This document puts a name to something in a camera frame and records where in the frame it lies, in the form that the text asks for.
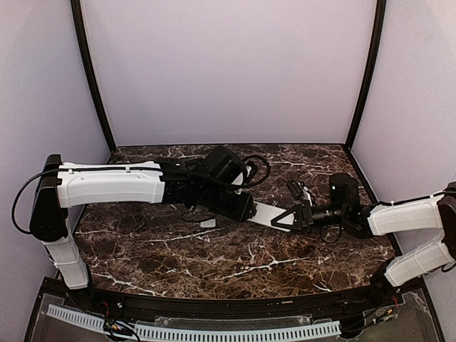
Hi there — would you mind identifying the white remote control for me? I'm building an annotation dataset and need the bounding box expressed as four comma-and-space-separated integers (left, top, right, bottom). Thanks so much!
248, 201, 291, 232

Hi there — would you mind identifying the white battery cover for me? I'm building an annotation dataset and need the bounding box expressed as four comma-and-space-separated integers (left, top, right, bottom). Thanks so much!
199, 219, 217, 229

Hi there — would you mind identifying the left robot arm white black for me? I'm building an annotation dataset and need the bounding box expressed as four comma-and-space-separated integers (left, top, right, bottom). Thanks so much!
11, 146, 258, 290

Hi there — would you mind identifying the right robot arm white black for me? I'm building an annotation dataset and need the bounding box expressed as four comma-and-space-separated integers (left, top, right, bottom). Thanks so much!
271, 173, 455, 288

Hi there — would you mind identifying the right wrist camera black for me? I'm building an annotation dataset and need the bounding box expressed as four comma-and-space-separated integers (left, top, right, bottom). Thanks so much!
286, 180, 306, 200

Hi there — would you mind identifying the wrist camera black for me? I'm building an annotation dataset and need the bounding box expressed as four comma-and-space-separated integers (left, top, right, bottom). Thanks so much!
203, 146, 247, 184
286, 180, 306, 200

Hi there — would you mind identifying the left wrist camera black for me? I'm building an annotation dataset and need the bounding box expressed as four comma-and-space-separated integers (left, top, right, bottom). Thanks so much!
203, 146, 247, 184

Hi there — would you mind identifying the black curved front rail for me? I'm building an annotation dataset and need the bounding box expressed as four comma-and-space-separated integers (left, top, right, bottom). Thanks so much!
53, 284, 405, 321

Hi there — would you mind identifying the right white cable duct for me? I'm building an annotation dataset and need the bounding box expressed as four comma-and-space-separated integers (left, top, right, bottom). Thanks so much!
135, 321, 341, 342

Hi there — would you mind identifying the white cable duct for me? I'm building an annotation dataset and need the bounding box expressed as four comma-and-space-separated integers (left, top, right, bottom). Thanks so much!
135, 321, 341, 342
46, 304, 104, 333

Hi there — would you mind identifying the left white cable duct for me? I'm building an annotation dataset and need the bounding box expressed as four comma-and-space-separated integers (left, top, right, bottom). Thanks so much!
46, 304, 104, 333

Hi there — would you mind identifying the right black frame post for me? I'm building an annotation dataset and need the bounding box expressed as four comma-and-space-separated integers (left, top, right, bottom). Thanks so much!
344, 0, 387, 150

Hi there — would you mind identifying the black frame post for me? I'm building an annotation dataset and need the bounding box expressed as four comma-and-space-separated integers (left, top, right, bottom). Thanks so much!
344, 0, 387, 150
70, 0, 117, 154

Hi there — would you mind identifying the left black frame post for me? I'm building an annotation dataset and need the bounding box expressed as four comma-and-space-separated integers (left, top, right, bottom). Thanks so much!
70, 0, 117, 154

